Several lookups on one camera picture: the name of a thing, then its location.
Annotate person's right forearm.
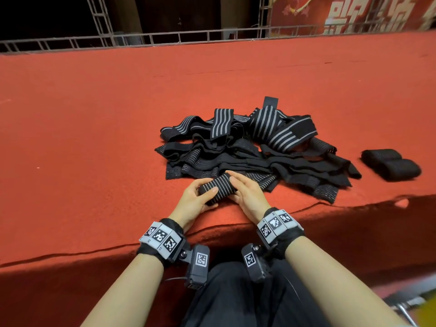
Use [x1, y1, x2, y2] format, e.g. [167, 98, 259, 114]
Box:
[283, 235, 411, 327]

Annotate person's left forearm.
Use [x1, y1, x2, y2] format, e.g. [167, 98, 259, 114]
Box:
[79, 253, 166, 327]

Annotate pile of black straps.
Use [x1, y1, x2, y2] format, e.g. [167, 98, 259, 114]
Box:
[154, 96, 362, 206]

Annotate person's right hand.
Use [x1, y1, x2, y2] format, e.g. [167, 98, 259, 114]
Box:
[224, 169, 273, 226]

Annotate metal railing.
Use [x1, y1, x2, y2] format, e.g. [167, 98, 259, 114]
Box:
[0, 21, 436, 56]

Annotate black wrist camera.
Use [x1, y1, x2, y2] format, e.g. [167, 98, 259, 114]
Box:
[240, 241, 273, 284]
[184, 242, 211, 291]

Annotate red banner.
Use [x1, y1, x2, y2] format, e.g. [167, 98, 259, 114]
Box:
[268, 0, 436, 35]

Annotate black trousers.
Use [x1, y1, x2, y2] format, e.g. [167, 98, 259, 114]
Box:
[180, 258, 332, 327]

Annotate black striped strap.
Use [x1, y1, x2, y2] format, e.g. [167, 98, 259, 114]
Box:
[376, 158, 422, 183]
[197, 171, 240, 206]
[360, 148, 405, 168]

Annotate grey metal stand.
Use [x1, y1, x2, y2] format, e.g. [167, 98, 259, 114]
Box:
[391, 274, 436, 327]

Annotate person's left hand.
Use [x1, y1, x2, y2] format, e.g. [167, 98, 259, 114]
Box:
[168, 176, 221, 233]

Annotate metal truss column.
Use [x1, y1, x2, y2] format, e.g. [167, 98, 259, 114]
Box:
[258, 0, 273, 39]
[86, 0, 116, 49]

